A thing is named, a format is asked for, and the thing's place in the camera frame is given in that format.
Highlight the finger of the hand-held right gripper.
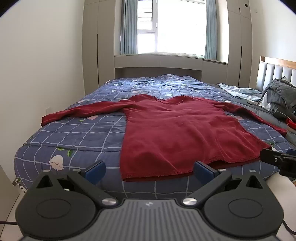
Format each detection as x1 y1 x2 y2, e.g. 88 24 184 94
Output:
260 148 288 167

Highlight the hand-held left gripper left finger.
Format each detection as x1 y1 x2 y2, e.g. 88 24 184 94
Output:
32 160 118 207

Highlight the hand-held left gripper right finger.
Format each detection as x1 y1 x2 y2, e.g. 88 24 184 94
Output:
183 161 264 207

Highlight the red long-sleeved sweater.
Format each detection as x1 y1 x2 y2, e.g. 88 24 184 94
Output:
41 94 288 181

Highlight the blue checked quilt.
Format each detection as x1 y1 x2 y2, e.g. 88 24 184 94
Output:
13 74 296 200

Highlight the dark grey bedspread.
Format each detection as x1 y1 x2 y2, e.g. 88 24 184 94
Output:
206 82 296 149

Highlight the light blue cloth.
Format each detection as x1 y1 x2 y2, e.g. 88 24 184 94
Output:
217 83 264 101

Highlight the grey padded headboard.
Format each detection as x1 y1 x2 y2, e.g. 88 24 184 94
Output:
255 56 296 93

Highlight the beige window seat cabinet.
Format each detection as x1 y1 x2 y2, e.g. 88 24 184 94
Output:
114 54 228 84

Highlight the beige wardrobe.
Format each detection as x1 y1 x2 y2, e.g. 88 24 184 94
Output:
227 0 252 88
83 0 116 95

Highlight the blue curtain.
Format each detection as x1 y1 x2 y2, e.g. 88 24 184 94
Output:
120 0 139 55
204 0 218 60

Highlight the window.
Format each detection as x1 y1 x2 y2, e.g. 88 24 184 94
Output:
137 0 206 56

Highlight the white cable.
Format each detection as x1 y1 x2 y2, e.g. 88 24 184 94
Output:
252 101 289 119

